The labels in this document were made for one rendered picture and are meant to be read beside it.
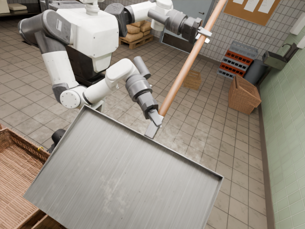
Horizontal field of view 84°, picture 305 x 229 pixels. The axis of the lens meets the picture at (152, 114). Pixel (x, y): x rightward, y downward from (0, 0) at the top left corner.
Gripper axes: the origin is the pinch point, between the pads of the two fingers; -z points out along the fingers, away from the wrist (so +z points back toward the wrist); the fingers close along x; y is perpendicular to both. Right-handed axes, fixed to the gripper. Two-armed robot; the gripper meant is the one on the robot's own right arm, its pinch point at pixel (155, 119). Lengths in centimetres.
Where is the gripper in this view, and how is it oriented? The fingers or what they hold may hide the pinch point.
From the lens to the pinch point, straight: 61.3
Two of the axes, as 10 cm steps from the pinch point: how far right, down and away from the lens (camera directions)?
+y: 8.9, -4.3, 1.4
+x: -0.3, -3.5, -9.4
